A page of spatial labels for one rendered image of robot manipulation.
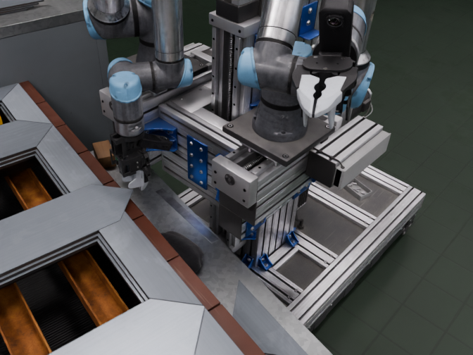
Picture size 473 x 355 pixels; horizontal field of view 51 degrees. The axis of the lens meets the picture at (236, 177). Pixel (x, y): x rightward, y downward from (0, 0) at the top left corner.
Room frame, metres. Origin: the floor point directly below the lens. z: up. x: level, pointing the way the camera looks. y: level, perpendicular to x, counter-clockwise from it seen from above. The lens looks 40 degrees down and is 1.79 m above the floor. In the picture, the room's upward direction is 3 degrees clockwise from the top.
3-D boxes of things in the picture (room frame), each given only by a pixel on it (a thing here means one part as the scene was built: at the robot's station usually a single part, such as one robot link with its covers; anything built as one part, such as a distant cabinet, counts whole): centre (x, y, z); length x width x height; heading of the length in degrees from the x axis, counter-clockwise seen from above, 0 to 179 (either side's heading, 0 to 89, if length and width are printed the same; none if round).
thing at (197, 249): (0.97, 0.16, 0.70); 0.20 x 0.10 x 0.03; 51
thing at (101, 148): (1.39, 0.48, 0.71); 0.10 x 0.06 x 0.05; 26
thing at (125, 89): (1.06, 0.28, 1.15); 0.09 x 0.08 x 0.11; 18
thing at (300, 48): (1.13, -0.12, 1.20); 0.13 x 0.12 x 0.14; 76
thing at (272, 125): (1.13, -0.11, 1.09); 0.15 x 0.15 x 0.10
